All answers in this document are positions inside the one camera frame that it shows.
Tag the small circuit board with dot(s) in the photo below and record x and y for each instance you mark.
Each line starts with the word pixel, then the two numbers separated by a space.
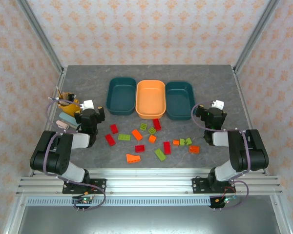
pixel 85 200
pixel 225 200

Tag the red lego brick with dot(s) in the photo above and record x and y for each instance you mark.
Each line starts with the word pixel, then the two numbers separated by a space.
pixel 139 148
pixel 110 140
pixel 113 128
pixel 167 147
pixel 157 124

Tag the orange sloped lego brick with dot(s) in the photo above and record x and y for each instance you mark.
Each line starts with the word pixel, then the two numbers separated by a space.
pixel 133 158

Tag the aluminium side rail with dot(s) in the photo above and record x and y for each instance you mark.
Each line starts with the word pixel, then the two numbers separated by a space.
pixel 243 97
pixel 59 84

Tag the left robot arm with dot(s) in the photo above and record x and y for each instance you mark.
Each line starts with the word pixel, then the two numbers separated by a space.
pixel 51 156

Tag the dark teal plastic container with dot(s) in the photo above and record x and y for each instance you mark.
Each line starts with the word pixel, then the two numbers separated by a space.
pixel 122 96
pixel 180 100

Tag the small orange lego brick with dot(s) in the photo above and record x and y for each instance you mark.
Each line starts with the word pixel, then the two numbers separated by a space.
pixel 176 142
pixel 152 139

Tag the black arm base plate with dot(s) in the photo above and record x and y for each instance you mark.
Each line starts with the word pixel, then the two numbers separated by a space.
pixel 197 185
pixel 100 185

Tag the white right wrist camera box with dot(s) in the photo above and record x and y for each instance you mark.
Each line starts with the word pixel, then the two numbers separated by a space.
pixel 218 104

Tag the white pen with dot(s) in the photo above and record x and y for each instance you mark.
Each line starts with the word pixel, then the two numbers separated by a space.
pixel 53 99

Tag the small green lego brick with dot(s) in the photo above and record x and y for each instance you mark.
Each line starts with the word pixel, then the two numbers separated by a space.
pixel 143 126
pixel 152 130
pixel 188 141
pixel 182 142

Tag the yellow pen cup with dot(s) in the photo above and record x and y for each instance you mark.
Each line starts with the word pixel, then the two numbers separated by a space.
pixel 68 109

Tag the grey metal panel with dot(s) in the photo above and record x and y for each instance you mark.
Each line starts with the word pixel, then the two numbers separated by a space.
pixel 149 219

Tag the aluminium mounting rail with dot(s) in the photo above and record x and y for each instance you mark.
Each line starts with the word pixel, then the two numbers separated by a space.
pixel 149 182

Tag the aluminium frame post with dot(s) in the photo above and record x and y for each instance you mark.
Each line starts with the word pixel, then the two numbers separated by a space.
pixel 41 36
pixel 256 36

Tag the pink eraser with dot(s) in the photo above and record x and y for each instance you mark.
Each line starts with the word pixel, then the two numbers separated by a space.
pixel 62 124

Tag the black marker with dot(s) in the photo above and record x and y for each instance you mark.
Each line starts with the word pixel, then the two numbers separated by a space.
pixel 70 96

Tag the orange plastic container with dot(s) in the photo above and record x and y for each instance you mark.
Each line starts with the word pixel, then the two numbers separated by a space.
pixel 150 98

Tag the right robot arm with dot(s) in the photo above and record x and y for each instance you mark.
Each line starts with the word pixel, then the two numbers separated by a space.
pixel 244 151

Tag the teal stapler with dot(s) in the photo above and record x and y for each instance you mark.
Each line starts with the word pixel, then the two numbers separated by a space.
pixel 67 118

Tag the long green lego brick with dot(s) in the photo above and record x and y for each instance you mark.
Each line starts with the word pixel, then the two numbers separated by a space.
pixel 124 137
pixel 160 154

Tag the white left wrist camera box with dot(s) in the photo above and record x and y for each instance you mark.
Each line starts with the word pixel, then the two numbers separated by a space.
pixel 88 104

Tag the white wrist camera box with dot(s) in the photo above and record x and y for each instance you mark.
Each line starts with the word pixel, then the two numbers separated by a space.
pixel 88 104
pixel 218 104

